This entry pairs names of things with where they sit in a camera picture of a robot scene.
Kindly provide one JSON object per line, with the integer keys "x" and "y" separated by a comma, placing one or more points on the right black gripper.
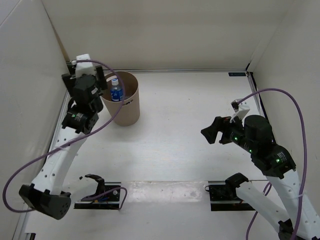
{"x": 219, "y": 124}

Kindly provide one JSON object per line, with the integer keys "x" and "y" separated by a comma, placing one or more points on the right blue corner label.
{"x": 237, "y": 74}

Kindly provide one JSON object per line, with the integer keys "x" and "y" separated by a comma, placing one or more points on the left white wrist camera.
{"x": 83, "y": 68}

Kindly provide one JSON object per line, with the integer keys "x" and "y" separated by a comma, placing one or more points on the blue label plastic bottle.
{"x": 116, "y": 91}

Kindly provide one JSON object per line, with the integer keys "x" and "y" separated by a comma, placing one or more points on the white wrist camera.
{"x": 240, "y": 110}
{"x": 83, "y": 68}

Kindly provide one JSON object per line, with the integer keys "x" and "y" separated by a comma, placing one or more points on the aluminium frame rail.
{"x": 61, "y": 116}
{"x": 253, "y": 87}

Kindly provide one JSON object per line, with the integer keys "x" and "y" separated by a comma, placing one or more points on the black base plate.
{"x": 110, "y": 201}
{"x": 222, "y": 201}

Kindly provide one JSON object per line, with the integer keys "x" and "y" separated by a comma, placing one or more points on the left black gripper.
{"x": 101, "y": 79}

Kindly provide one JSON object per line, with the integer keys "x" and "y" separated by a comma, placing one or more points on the brown round bin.
{"x": 130, "y": 111}

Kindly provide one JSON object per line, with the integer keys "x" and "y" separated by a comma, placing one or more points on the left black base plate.
{"x": 110, "y": 201}

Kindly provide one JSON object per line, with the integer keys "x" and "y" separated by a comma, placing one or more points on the left aluminium frame rail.
{"x": 61, "y": 116}

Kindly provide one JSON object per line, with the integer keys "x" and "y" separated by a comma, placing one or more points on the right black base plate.
{"x": 222, "y": 201}

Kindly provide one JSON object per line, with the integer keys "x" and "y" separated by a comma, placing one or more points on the right aluminium frame rail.
{"x": 253, "y": 87}

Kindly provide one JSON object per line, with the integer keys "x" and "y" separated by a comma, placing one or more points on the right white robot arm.
{"x": 297, "y": 218}

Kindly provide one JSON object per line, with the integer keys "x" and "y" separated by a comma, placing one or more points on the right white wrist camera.
{"x": 240, "y": 110}

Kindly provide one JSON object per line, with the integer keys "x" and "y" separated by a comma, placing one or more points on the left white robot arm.
{"x": 45, "y": 193}

